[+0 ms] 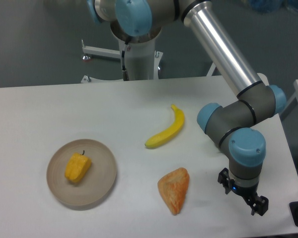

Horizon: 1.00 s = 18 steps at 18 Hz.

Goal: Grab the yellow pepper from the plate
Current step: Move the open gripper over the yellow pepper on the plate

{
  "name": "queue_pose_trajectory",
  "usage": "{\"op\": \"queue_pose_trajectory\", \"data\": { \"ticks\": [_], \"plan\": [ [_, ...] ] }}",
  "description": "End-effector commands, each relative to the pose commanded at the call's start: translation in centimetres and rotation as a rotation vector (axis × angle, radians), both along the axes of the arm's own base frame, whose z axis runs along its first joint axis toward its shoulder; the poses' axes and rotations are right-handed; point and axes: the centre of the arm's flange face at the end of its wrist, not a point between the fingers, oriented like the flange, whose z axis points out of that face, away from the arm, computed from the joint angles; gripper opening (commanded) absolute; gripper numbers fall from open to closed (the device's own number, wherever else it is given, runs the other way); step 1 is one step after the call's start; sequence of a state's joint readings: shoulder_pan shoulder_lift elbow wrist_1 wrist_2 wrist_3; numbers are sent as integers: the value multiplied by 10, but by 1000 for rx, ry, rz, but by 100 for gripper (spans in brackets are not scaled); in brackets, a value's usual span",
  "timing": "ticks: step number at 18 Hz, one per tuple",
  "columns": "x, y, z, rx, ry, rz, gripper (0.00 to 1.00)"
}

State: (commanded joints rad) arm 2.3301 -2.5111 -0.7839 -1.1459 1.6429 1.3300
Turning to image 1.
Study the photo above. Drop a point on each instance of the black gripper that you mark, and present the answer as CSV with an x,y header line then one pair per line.
x,y
246,188

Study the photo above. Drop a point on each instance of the yellow toy bell pepper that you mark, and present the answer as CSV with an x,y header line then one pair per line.
x,y
77,167

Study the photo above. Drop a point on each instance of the orange toy croissant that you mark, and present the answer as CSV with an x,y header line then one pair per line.
x,y
173,188

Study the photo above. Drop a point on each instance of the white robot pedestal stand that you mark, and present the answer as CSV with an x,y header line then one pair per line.
x,y
137,55

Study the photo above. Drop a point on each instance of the beige round plate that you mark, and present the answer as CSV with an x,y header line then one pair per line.
x,y
94,186

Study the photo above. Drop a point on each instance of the yellow toy banana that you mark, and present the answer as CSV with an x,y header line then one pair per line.
x,y
169,133

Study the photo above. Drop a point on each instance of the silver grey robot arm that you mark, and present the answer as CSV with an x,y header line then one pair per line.
x,y
137,23

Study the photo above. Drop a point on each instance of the blue object top right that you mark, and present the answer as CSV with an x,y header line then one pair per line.
x,y
269,6

